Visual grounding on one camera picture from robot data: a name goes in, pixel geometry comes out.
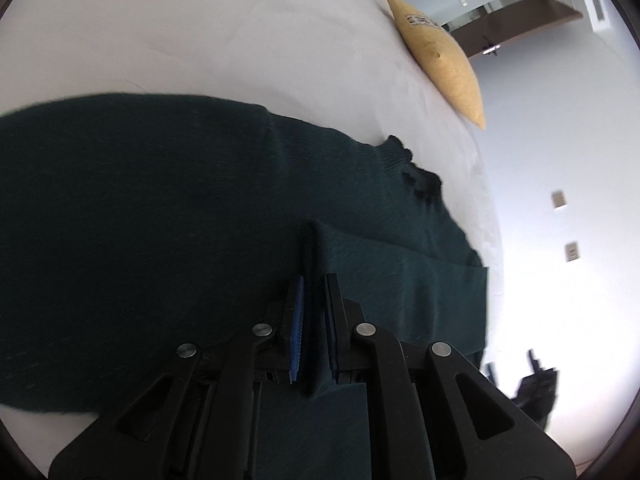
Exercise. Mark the brown wooden door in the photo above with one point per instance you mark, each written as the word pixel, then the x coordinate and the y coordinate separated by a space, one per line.
pixel 482 27

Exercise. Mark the upper wall socket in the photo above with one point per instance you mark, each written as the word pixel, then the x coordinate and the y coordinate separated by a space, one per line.
pixel 558 199

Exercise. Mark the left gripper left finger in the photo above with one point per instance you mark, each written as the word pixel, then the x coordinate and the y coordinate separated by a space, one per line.
pixel 199 419

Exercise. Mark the lower wall socket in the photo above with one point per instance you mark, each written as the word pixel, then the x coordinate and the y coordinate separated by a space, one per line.
pixel 572 251

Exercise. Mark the yellow pillow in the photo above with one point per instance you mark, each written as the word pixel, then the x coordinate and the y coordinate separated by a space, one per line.
pixel 442 59

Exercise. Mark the dark green knit sweater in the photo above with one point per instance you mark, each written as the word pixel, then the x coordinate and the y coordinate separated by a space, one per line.
pixel 133 224

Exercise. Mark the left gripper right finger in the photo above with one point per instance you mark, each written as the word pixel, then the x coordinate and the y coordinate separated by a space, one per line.
pixel 425 407

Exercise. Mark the wall socket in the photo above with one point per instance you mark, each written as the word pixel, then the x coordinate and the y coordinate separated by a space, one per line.
pixel 572 251
pixel 558 199

